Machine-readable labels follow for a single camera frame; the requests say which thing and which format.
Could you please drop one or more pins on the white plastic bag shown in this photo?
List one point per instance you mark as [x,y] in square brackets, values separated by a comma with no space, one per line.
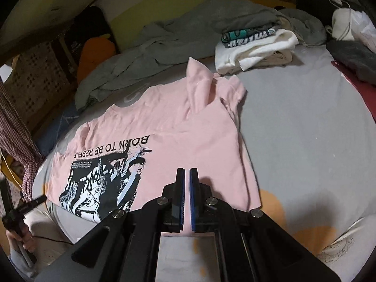
[367,32]

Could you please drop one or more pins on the black printed cushion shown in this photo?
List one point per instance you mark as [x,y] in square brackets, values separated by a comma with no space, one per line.
[88,23]

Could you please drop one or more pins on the beige cloth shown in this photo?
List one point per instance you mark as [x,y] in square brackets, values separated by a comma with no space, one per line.
[53,223]

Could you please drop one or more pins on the grey folded garment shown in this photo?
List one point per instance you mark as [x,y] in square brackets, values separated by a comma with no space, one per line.
[252,20]

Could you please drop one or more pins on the red plaid curtain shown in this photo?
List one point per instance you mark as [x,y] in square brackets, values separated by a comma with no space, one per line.
[14,129]

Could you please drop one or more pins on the person's left hand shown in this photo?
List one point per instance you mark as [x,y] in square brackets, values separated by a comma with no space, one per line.
[28,239]

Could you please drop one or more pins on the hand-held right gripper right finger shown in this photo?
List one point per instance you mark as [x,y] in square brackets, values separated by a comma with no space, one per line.
[194,199]

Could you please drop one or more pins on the grey crumpled blanket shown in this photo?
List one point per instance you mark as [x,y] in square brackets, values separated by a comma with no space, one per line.
[164,41]

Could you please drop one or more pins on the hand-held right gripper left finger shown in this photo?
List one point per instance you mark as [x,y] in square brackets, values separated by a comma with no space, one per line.
[179,199]

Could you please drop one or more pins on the beige folded garment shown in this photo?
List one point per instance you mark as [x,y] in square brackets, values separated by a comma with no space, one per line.
[279,56]

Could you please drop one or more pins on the pink printed t-shirt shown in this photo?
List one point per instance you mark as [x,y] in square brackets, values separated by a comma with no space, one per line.
[182,129]

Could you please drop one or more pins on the blue cloth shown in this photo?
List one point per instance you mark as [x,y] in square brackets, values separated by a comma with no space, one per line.
[58,129]

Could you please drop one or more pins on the black bag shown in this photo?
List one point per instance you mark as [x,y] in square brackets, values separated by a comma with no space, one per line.
[314,8]

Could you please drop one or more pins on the dark grey cloth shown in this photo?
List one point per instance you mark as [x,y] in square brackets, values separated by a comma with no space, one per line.
[352,58]

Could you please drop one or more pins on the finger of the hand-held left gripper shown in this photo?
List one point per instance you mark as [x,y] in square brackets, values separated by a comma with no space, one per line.
[6,196]
[35,202]

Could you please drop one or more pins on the patterned lattice curtain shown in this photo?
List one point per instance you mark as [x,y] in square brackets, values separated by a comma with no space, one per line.
[38,73]

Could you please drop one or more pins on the dark red cloth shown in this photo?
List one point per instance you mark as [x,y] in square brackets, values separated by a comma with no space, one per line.
[364,94]

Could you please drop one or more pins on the teal printed folded garment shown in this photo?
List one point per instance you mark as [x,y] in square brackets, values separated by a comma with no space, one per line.
[235,35]

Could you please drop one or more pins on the orange plush toy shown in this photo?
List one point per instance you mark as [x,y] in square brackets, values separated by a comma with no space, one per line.
[94,55]

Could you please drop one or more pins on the stack of folded clothes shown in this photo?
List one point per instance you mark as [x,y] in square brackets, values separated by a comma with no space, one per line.
[282,44]

